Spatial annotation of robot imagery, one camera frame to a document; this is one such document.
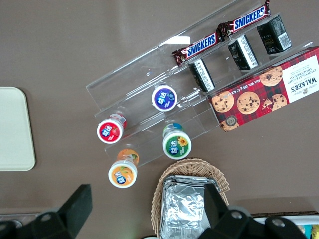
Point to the clear acrylic bottle rack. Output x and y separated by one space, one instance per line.
15 216

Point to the orange gum bottle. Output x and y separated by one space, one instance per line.
122 174

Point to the aluminium foil container stack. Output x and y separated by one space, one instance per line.
182 209

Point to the red gum bottle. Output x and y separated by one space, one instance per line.
109 130

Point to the Snickers chocolate bar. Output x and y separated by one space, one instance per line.
199 47
246 20

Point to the small black carton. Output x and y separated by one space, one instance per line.
243 52
202 74
274 35

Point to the light tan wicker basket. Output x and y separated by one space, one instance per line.
189 166

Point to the blue gum bottle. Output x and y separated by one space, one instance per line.
164 97

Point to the green gum bottle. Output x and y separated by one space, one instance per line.
177 145

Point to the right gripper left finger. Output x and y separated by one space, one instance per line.
72 209

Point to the beige plastic serving tray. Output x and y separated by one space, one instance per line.
15 129

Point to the red Walkers cookie box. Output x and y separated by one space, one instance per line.
261 99

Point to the clear acrylic stepped riser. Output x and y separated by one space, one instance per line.
139 82
194 33

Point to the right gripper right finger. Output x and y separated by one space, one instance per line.
224 224

